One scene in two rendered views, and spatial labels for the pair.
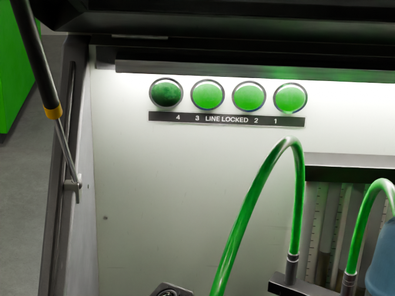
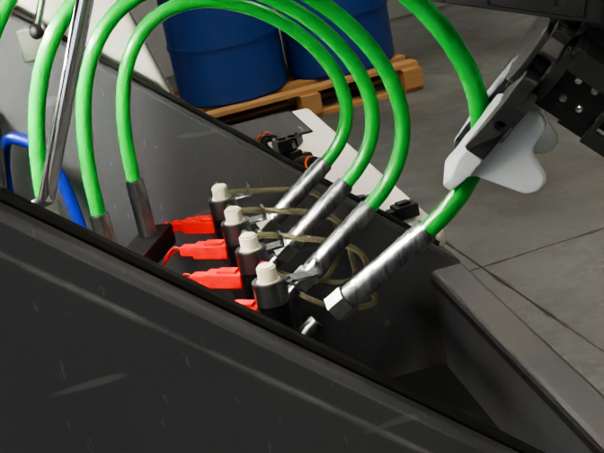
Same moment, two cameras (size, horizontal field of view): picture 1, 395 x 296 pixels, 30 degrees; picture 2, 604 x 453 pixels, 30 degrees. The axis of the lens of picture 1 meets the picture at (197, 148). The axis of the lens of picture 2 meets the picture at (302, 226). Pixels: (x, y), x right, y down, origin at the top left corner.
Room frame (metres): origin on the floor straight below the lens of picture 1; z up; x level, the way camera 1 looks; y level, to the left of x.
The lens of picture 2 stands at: (0.78, 0.69, 1.47)
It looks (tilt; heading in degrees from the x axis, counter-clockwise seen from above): 20 degrees down; 261
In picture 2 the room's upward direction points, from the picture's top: 12 degrees counter-clockwise
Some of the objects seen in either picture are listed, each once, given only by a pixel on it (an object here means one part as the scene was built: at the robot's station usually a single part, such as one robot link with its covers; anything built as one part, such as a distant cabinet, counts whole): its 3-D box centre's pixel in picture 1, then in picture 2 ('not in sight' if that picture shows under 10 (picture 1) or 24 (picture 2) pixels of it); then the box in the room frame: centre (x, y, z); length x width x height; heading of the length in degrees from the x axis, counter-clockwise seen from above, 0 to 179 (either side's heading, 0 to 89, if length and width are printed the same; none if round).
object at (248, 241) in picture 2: not in sight; (250, 249); (0.68, -0.23, 1.12); 0.02 x 0.02 x 0.03
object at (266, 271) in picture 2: not in sight; (268, 279); (0.68, -0.15, 1.12); 0.02 x 0.02 x 0.03
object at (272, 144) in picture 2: not in sight; (280, 149); (0.53, -0.89, 1.01); 0.23 x 0.11 x 0.06; 90
